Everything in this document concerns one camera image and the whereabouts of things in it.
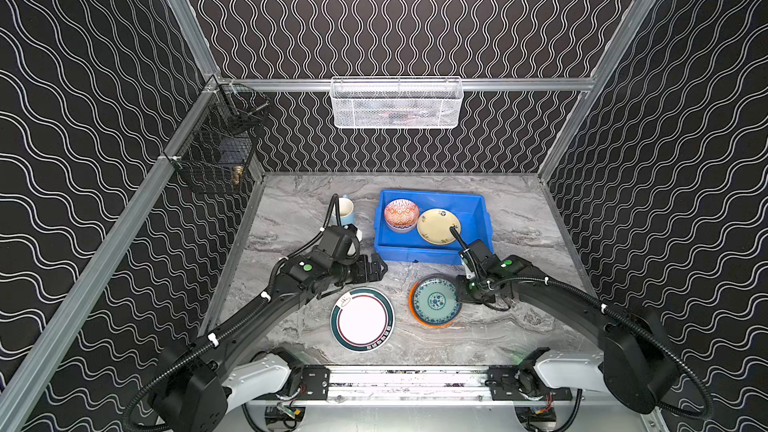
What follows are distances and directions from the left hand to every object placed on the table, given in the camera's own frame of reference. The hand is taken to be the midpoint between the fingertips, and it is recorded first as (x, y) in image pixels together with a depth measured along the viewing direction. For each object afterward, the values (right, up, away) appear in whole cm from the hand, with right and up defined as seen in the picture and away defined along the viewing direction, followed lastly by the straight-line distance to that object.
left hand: (376, 265), depth 78 cm
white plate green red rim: (-4, -16, +6) cm, 18 cm away
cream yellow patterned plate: (+19, +9, +25) cm, 33 cm away
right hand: (+24, -10, +7) cm, 27 cm away
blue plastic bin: (+11, +2, +21) cm, 23 cm away
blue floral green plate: (+17, -12, +9) cm, 22 cm away
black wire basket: (-50, +31, +15) cm, 60 cm away
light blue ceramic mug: (-10, +13, +20) cm, 26 cm away
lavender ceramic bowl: (+8, +8, +20) cm, 22 cm away
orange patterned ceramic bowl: (+8, +13, +26) cm, 30 cm away
